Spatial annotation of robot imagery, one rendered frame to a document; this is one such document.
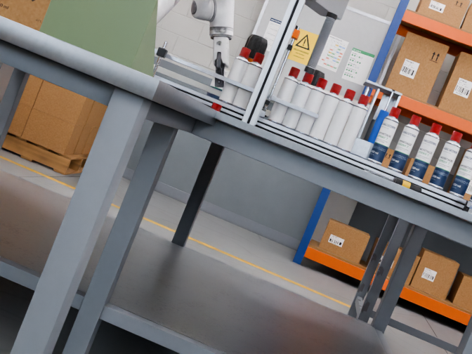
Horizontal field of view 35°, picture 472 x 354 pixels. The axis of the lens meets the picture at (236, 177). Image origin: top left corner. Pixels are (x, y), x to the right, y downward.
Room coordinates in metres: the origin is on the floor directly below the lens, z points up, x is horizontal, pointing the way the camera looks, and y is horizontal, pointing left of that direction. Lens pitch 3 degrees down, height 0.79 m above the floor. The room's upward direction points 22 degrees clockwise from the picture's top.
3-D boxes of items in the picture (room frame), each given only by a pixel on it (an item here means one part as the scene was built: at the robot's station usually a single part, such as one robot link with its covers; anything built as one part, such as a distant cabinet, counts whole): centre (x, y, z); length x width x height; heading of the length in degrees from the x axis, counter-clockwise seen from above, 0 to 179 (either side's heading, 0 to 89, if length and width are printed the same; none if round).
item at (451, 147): (2.55, -0.65, 0.98); 0.05 x 0.05 x 0.20
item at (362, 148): (2.66, -0.37, 1.01); 0.14 x 0.13 x 0.26; 86
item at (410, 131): (2.56, -0.50, 0.98); 0.05 x 0.05 x 0.20
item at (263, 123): (2.60, 0.06, 0.85); 1.65 x 0.11 x 0.05; 86
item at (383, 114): (2.62, -0.40, 0.98); 0.03 x 0.03 x 0.17
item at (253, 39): (2.89, 0.12, 1.03); 0.09 x 0.09 x 0.30
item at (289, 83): (2.59, -0.05, 0.98); 0.05 x 0.05 x 0.20
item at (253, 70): (2.60, 0.08, 0.98); 0.05 x 0.05 x 0.20
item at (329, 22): (2.49, -0.09, 1.18); 0.04 x 0.04 x 0.21
